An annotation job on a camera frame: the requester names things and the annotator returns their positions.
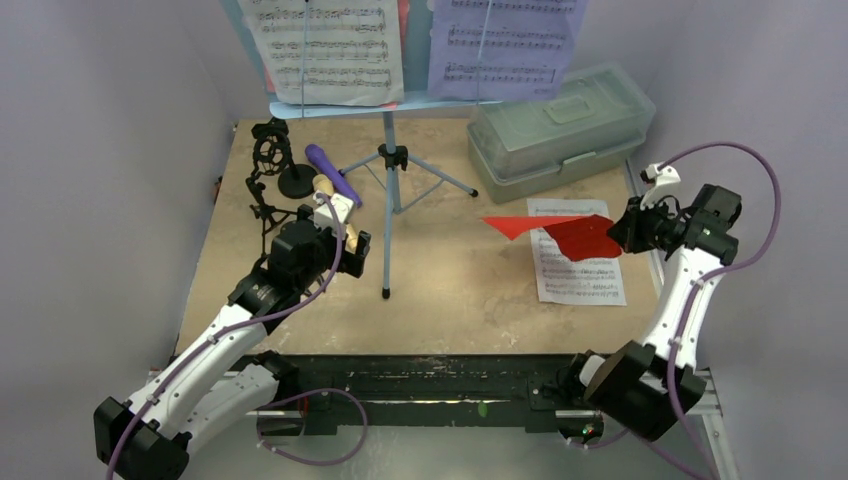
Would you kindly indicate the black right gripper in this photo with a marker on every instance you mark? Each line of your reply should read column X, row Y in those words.
column 626, row 226

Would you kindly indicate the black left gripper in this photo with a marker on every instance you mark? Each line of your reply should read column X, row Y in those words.
column 351, row 262

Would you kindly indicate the red folder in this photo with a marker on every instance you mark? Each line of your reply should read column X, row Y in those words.
column 578, row 237

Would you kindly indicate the light blue music stand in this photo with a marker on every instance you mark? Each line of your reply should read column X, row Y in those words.
column 415, row 30

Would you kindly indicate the purple toy microphone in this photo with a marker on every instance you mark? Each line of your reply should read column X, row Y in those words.
column 319, row 159

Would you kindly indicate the black round-base microphone stand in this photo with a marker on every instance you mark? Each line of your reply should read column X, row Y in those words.
column 272, row 156

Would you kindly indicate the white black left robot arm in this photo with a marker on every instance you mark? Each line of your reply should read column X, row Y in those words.
column 156, row 431

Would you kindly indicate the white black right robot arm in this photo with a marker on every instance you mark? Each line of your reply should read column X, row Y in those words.
column 645, row 383

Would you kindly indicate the translucent green storage box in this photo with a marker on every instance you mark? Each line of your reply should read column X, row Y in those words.
column 599, row 118

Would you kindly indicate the lavender sheet music page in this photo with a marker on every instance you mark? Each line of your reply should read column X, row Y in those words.
column 502, row 50

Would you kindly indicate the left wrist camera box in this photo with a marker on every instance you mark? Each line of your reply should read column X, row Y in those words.
column 332, row 212

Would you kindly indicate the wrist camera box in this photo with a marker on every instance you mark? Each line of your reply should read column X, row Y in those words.
column 662, row 181
column 332, row 212

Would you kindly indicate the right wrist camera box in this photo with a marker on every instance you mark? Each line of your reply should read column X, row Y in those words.
column 662, row 181

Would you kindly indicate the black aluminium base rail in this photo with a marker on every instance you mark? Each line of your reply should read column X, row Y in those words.
column 538, row 393

